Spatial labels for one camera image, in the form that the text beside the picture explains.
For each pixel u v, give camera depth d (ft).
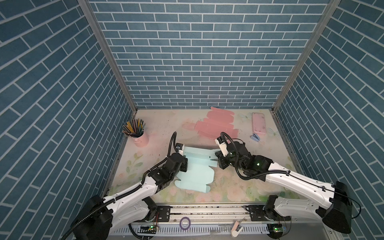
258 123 3.67
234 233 2.22
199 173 2.64
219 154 2.19
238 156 1.77
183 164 2.13
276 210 2.01
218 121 3.77
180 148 2.37
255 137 3.34
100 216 1.31
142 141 3.09
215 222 2.37
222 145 2.14
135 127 3.07
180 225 2.31
